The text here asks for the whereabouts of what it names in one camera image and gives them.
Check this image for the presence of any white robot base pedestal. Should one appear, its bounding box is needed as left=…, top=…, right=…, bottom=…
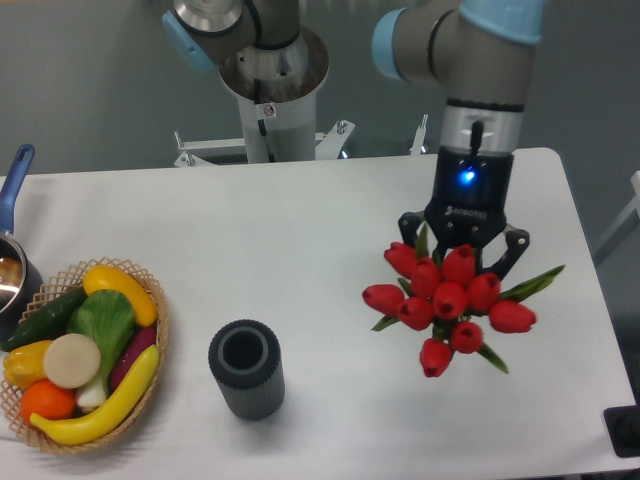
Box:
left=219, top=27, right=329, bottom=132

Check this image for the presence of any orange fruit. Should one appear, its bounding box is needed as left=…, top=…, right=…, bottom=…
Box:
left=20, top=380, right=76, bottom=424

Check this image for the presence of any white frame at right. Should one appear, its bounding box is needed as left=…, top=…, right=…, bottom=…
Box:
left=591, top=171, right=639, bottom=268

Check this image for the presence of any yellow banana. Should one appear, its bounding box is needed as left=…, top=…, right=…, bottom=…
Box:
left=30, top=345, right=160, bottom=446

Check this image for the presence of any red tulip bouquet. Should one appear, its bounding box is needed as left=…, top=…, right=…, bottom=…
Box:
left=362, top=222, right=564, bottom=378

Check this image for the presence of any black device at edge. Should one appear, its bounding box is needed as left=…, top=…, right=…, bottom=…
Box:
left=603, top=405, right=639, bottom=458

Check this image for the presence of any dark grey ribbed vase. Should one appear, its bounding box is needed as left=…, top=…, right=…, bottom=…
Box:
left=208, top=319, right=286, bottom=421

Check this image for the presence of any yellow bell pepper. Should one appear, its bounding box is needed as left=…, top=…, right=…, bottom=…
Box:
left=3, top=340, right=53, bottom=390

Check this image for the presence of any blue handled saucepan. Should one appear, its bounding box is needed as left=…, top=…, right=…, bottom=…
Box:
left=1, top=144, right=42, bottom=341

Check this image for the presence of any beige round disc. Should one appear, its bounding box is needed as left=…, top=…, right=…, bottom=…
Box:
left=43, top=334, right=101, bottom=389

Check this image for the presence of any purple sweet potato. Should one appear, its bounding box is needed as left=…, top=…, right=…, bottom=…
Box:
left=109, top=326, right=157, bottom=392

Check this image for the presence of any white metal mounting bracket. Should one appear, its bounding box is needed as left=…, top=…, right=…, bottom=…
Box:
left=173, top=114, right=355, bottom=167

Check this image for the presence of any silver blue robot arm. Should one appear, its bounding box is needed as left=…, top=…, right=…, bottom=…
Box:
left=162, top=1, right=544, bottom=277

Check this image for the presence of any woven wicker basket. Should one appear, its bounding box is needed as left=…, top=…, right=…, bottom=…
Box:
left=1, top=258, right=168, bottom=454

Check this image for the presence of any green bok choy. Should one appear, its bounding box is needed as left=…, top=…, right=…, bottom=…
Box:
left=66, top=290, right=135, bottom=412

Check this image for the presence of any yellow squash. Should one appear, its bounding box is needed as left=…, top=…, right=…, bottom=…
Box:
left=82, top=265, right=158, bottom=327

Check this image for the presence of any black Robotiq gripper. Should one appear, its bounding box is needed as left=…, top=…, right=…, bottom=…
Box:
left=398, top=146, right=530, bottom=278

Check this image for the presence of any green cucumber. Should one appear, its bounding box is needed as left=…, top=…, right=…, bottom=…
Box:
left=1, top=287, right=87, bottom=352

